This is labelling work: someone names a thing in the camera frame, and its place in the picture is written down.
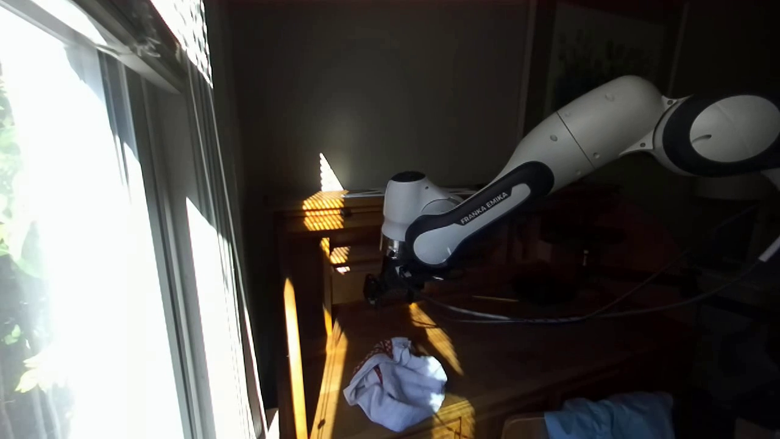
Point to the small wooden desk drawer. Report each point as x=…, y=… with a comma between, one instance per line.
x=347, y=266

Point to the light blue garment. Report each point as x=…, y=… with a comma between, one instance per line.
x=628, y=416

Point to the framed wall picture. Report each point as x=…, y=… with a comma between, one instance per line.
x=578, y=44

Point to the wooden roll-top desk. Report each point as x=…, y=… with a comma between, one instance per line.
x=584, y=297

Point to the white window blinds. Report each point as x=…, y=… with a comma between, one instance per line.
x=190, y=24

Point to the crumpled white cloth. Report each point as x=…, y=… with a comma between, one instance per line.
x=397, y=386

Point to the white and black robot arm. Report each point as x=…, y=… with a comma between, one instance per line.
x=426, y=225

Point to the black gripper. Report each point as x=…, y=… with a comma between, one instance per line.
x=392, y=280

